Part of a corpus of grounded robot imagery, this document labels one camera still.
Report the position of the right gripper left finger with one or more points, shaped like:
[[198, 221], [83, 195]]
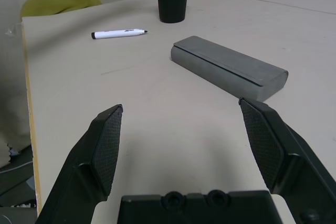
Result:
[[99, 155]]

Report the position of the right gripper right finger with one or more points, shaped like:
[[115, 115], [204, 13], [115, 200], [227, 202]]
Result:
[[275, 150]]

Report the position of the grey glasses case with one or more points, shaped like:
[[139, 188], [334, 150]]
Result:
[[225, 69]]

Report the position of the white marker black cap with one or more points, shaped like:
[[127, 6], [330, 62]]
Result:
[[115, 34]]

